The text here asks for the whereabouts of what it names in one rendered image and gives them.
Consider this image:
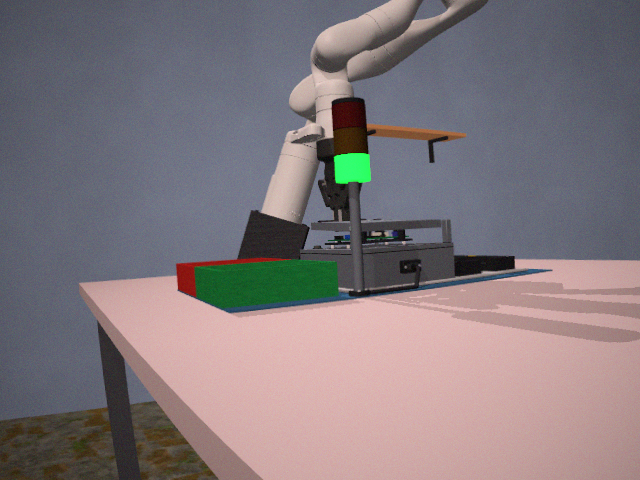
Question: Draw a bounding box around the green circuit board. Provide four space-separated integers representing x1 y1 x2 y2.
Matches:
328 231 398 241

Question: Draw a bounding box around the green box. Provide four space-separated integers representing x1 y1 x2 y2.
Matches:
194 259 339 308

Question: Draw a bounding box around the red open tray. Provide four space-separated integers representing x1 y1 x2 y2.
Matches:
176 258 292 297

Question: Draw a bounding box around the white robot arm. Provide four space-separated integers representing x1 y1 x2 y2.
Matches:
261 0 489 224

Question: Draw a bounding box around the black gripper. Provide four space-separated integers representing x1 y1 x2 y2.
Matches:
316 138 350 221

